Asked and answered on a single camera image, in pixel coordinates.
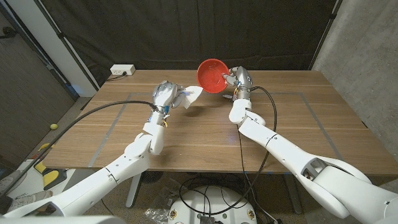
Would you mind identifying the black backdrop frame pole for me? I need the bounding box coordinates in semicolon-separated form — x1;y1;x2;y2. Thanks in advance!
307;0;343;71
34;0;100;91

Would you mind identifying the black backdrop curtain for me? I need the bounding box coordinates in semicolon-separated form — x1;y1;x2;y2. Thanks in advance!
32;0;343;88

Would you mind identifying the white table leg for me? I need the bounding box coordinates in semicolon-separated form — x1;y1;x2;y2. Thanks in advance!
125;170;144;208

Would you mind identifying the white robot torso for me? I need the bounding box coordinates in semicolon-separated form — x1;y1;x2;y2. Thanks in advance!
0;215;127;224

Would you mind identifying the black door handle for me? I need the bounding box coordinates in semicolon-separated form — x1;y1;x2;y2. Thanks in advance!
0;26;19;40

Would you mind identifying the white power strip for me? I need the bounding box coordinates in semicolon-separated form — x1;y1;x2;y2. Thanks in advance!
109;64;136;77

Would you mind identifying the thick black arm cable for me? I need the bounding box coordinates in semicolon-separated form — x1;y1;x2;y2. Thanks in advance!
179;86;278;216
0;100;160;200

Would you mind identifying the black power strip cable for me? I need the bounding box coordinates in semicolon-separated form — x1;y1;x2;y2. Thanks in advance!
105;72;127;82

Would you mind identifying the red bowl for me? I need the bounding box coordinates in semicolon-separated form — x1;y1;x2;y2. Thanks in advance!
197;58;231;95

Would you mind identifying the white cloth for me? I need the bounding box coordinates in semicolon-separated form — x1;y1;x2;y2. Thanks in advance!
181;85;204;110

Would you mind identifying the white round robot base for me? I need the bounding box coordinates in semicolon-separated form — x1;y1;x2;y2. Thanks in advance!
167;185;258;224

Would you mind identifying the clear plastic bag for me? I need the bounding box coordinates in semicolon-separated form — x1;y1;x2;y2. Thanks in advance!
144;179;187;223

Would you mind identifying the black ribbed round object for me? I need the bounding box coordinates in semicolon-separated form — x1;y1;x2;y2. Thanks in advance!
141;170;164;184

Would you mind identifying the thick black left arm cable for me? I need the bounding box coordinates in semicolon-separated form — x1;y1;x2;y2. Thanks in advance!
0;100;160;200

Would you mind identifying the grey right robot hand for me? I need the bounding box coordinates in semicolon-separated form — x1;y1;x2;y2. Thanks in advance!
221;65;253;94

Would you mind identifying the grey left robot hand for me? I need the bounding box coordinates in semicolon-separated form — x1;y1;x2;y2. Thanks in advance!
151;80;188;113

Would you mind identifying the grey table leg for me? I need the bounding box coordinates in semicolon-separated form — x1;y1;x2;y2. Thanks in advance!
282;174;304;215

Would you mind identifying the grey tape outline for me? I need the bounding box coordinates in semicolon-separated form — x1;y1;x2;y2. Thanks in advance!
88;91;345;169

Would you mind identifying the white grey sneaker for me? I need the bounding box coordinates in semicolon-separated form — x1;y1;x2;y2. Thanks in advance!
0;170;28;194
6;190;53;212

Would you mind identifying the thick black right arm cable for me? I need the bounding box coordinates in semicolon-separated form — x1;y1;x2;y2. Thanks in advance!
179;86;278;216

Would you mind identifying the yellow and black tool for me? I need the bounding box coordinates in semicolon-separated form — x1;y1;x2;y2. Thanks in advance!
33;142;68;190

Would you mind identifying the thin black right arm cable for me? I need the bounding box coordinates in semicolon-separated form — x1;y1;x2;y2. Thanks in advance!
236;124;274;223

